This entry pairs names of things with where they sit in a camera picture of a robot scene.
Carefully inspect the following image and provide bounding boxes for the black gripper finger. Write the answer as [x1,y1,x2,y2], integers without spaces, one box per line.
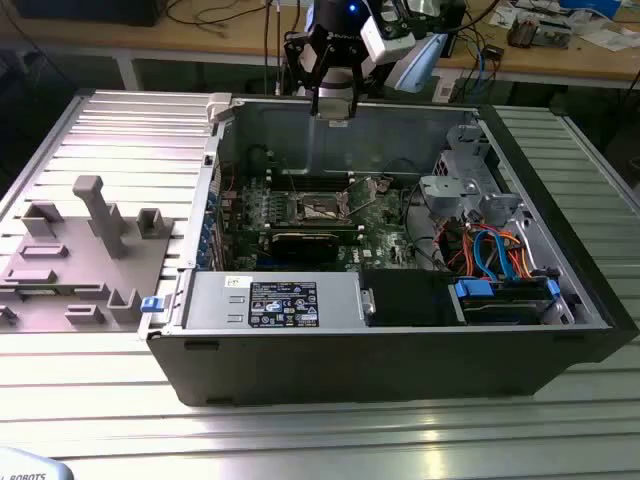
[297,42,324,119]
[344,42,374,120]

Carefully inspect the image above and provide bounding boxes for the metal socket cover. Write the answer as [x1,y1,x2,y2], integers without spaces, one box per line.
[344,177,381,214]

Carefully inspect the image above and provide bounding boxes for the CPU socket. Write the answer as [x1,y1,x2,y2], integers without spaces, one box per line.
[294,192,351,224]

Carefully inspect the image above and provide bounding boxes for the CPU cooler heatsink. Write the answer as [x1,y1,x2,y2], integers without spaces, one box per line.
[506,13,540,50]

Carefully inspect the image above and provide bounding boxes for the grey case latch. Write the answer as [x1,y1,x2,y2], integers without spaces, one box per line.
[205,92,236,124]

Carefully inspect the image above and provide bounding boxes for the wooden workbench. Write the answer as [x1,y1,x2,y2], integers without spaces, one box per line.
[0,0,640,94]

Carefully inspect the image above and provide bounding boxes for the black tower box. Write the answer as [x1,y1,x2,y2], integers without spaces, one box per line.
[438,0,467,57]

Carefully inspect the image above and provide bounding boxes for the grey metal drive cage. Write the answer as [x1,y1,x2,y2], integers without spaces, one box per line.
[418,173,482,221]

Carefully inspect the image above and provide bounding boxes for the white printed sheet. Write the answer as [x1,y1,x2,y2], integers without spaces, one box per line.
[489,4,521,29]

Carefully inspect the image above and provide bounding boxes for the green motherboard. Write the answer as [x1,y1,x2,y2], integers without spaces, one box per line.
[219,172,444,274]

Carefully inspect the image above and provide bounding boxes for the black graphics card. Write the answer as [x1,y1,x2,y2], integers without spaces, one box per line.
[262,229,344,264]

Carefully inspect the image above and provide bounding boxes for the grey metal device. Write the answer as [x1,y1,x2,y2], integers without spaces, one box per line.
[537,17,575,50]

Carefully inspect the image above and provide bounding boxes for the black plastic shroud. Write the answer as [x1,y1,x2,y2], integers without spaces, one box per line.
[359,269,456,329]

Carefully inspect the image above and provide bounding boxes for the black device on bench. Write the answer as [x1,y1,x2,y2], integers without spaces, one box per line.
[9,0,162,29]

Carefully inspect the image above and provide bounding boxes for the blue box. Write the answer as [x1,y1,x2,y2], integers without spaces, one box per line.
[558,0,624,12]

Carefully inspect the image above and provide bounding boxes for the grey power supply unit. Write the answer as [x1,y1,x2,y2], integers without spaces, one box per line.
[182,272,369,331]

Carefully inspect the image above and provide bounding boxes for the white papers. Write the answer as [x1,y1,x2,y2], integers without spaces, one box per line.
[574,28,639,52]

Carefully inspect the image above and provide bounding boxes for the hard disk in blue carrier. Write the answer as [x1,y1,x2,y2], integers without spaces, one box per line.
[452,277,561,326]

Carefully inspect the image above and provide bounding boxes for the black PC case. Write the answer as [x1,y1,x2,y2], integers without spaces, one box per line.
[137,89,640,409]

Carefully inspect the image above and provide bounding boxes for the grey parts rack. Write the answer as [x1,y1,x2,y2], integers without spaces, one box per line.
[0,174,176,334]

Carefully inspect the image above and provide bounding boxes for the pale blue teach pendant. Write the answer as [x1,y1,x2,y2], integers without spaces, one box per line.
[0,446,76,480]

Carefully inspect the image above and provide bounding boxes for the white wrist camera black face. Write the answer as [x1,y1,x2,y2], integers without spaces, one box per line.
[360,14,417,66]

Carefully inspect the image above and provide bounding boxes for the blue cable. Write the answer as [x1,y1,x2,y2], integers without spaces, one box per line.
[474,47,494,99]

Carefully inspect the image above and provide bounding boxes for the perforated metal bracket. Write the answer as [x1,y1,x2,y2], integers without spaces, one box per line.
[433,123,494,177]

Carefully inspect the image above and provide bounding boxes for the thick black cable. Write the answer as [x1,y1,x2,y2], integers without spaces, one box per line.
[402,187,454,274]

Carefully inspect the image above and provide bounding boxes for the red wire bundle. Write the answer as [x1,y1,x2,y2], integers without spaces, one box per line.
[439,222,476,274]

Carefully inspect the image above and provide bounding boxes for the blue flat data wire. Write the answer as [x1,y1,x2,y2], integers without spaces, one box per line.
[487,227,519,284]
[472,228,499,279]

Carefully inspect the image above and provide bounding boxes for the orange wire bundle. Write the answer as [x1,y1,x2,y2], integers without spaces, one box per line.
[499,227,539,281]

